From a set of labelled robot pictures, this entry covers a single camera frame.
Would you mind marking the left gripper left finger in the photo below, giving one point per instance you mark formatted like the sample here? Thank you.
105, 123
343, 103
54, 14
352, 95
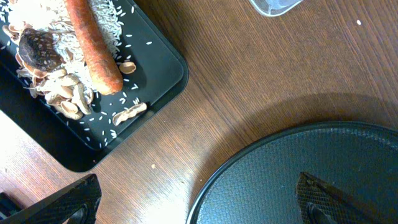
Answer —
75, 203

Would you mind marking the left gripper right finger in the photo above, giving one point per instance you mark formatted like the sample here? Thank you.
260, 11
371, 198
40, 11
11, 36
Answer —
320, 202

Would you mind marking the orange carrot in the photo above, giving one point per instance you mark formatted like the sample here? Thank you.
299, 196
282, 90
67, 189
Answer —
103, 70

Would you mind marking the brown food scrap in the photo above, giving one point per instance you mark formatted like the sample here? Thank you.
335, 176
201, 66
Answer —
37, 51

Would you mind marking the rice pile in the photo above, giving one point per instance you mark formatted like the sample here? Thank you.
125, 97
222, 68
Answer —
96, 129

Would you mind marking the black waste bin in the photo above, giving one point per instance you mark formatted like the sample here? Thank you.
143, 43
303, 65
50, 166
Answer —
161, 74

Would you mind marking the round black tray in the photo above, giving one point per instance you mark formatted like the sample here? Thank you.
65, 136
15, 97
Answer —
257, 185

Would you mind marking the long peanut shell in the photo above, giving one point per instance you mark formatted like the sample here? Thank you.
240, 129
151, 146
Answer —
128, 113

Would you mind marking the peanut shell pile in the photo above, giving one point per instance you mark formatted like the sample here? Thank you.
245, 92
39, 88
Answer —
61, 89

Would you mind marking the single peanut shell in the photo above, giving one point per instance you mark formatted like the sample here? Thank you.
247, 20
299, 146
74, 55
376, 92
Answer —
127, 67

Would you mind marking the clear plastic bin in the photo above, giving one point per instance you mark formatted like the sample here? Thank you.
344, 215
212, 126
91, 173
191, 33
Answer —
274, 8

